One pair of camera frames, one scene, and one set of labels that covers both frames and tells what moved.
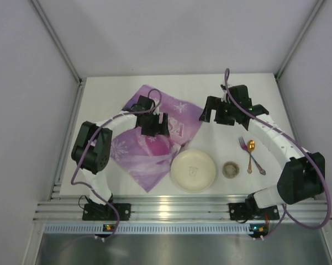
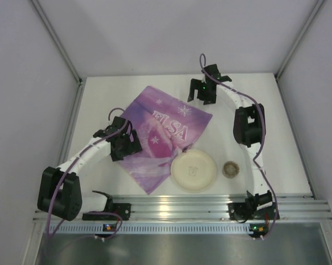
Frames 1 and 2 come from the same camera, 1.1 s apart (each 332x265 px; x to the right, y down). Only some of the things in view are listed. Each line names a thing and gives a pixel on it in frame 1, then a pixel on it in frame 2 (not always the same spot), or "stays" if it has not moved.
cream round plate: [193, 170] stays
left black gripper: [157, 126] → [128, 147]
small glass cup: [230, 170] stays
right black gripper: [218, 109] → [200, 90]
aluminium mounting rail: [178, 208] stays
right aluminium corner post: [298, 38] stays
